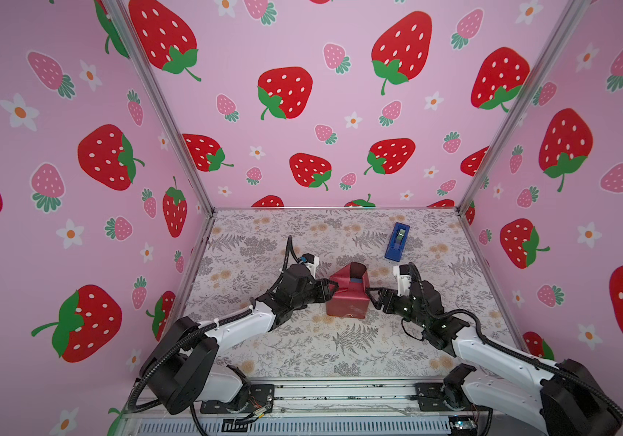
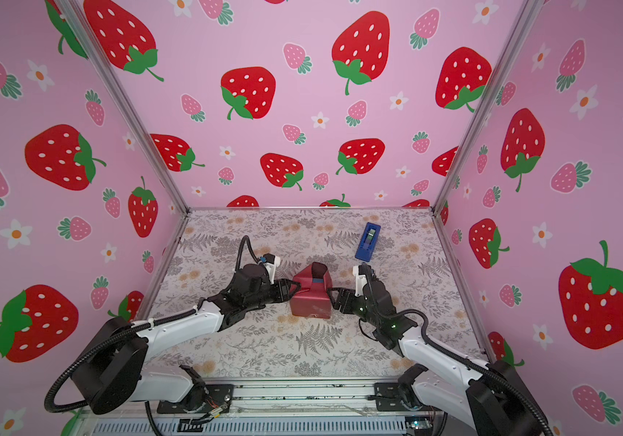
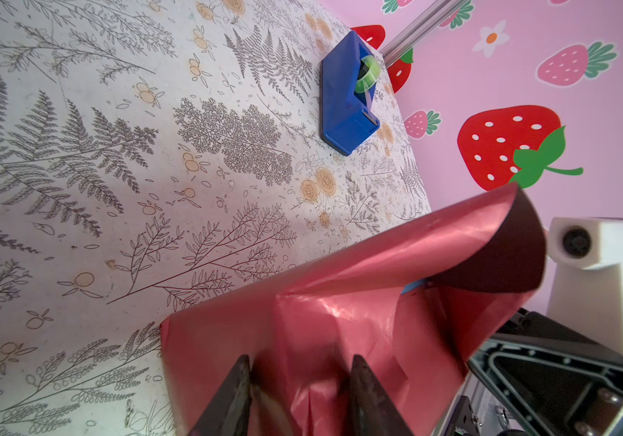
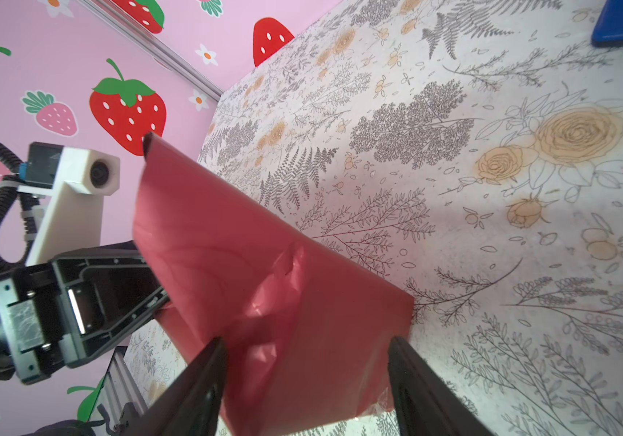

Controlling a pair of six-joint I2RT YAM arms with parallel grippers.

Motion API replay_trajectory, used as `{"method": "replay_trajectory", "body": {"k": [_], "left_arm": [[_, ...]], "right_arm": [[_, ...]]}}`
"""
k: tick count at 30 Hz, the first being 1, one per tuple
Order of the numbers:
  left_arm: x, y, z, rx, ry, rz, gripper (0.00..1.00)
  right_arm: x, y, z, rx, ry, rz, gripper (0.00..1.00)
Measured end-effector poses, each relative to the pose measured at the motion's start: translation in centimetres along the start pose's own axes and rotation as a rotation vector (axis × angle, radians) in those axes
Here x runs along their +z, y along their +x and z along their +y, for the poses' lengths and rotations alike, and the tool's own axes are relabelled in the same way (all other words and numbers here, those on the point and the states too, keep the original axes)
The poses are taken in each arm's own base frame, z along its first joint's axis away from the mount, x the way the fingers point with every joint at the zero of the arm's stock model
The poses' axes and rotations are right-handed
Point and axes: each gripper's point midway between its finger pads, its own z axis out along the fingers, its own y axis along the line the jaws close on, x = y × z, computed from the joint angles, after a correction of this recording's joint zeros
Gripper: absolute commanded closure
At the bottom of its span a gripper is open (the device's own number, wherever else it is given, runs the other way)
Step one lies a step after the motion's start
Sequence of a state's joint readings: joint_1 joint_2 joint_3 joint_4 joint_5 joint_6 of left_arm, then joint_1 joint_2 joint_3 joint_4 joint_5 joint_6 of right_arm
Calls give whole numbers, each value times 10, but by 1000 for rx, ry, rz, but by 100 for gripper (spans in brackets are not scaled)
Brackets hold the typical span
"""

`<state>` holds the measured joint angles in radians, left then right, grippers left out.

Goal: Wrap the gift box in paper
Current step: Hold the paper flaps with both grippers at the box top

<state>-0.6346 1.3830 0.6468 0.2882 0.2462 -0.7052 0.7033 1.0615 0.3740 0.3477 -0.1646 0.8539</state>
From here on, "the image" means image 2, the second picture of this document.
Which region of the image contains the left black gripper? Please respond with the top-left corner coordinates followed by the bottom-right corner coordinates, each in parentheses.
top-left (245, 279), bottom-right (302, 312)

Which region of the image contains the maroon wrapping paper sheet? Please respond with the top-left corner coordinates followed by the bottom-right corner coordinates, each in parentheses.
top-left (290, 262), bottom-right (333, 319)

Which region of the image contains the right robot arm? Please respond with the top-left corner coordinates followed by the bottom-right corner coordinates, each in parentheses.
top-left (327, 274), bottom-right (553, 435)

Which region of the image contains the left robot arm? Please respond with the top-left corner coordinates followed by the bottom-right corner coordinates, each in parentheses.
top-left (70, 263), bottom-right (302, 415)

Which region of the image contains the floral table mat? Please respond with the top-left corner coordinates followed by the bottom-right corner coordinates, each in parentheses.
top-left (150, 209), bottom-right (482, 379)

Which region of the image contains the blue tape dispenser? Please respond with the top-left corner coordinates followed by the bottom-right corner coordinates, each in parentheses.
top-left (355, 223), bottom-right (382, 263)

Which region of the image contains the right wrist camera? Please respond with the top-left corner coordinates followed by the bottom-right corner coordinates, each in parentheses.
top-left (353, 263), bottom-right (373, 297)

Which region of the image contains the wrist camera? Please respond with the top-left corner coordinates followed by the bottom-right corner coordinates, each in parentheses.
top-left (260, 254), bottom-right (282, 283)
top-left (353, 263), bottom-right (373, 297)

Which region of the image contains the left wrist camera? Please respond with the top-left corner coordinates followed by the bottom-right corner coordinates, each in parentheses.
top-left (260, 254), bottom-right (282, 283)

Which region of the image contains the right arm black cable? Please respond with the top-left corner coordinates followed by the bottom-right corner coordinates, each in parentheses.
top-left (392, 309), bottom-right (555, 436)

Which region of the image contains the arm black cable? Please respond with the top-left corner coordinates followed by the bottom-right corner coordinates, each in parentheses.
top-left (43, 235), bottom-right (261, 413)
top-left (392, 309), bottom-right (555, 436)

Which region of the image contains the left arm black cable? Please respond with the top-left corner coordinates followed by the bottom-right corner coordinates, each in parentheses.
top-left (43, 235), bottom-right (261, 413)

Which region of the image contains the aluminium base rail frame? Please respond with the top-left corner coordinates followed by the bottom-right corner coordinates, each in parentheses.
top-left (68, 377), bottom-right (536, 436)

